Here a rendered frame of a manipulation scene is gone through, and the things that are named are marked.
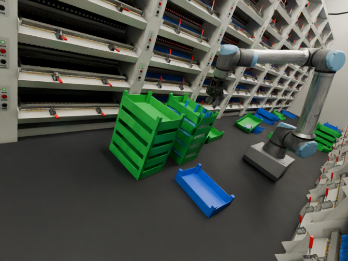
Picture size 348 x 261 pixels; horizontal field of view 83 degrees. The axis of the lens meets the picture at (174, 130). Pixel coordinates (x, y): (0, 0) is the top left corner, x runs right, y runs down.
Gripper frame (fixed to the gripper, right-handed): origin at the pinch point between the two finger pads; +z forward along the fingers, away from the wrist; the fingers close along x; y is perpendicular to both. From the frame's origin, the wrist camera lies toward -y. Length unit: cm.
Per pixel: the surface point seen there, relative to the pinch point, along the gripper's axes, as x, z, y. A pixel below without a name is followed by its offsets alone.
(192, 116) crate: -2.7, 5.2, 15.5
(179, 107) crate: -14.1, 5.4, 15.6
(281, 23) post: -47, -37, -196
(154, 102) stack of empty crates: -21.9, 1.2, 31.1
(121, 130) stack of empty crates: -21, 12, 54
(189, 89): -45, 18, -33
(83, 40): -51, -28, 58
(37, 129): -52, 18, 89
